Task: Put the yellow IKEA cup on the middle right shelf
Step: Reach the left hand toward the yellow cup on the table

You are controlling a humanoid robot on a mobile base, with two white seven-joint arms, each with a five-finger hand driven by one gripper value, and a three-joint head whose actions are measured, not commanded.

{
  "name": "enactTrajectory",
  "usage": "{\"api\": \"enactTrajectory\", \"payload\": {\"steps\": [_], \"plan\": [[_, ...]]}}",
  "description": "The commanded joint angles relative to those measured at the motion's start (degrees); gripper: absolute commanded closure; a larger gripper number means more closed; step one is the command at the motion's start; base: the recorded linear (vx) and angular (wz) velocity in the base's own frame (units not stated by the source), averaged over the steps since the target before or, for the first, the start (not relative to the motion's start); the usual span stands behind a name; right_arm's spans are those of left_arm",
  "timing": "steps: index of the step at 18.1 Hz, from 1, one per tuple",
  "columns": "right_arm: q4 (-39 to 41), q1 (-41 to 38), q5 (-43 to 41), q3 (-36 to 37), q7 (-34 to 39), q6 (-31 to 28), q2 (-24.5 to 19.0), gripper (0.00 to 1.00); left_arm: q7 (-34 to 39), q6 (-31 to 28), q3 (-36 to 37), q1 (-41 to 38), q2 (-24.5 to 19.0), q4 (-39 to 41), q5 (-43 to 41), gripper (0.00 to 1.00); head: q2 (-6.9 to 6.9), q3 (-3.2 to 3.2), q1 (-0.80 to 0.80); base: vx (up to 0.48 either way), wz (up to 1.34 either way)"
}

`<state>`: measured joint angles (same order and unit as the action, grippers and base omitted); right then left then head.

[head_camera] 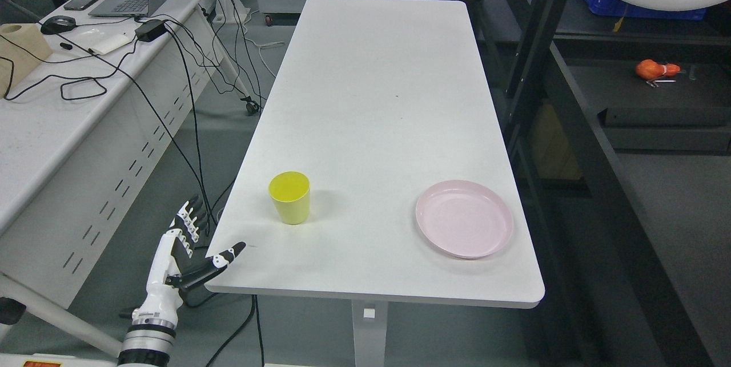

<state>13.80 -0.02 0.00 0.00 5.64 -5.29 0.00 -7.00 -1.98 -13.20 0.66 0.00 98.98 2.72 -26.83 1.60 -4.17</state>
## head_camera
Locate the white work table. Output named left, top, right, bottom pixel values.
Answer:
left=206, top=0, right=545, bottom=366

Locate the beige wooden block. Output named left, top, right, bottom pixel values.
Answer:
left=1, top=23, right=52, bottom=94

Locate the black computer mouse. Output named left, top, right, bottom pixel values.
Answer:
left=40, top=15, right=77, bottom=35

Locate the orange toy on shelf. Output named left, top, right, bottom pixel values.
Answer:
left=634, top=58, right=682, bottom=81

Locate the white side desk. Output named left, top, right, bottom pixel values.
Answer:
left=1, top=0, right=229, bottom=357

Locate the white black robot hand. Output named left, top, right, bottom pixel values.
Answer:
left=131, top=196, right=246, bottom=329

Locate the black cable on desk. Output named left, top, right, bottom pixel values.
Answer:
left=0, top=33, right=138, bottom=101

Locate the black power adapter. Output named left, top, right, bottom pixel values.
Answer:
left=135, top=19, right=167, bottom=42

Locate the pink plastic plate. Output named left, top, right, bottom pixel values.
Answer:
left=415, top=180, right=514, bottom=259

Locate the yellow plastic cup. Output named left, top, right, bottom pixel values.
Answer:
left=268, top=171, right=310, bottom=225

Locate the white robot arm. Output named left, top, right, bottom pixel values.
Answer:
left=117, top=324, right=176, bottom=366

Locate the dark metal shelf rack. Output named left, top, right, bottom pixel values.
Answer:
left=462, top=0, right=729, bottom=366

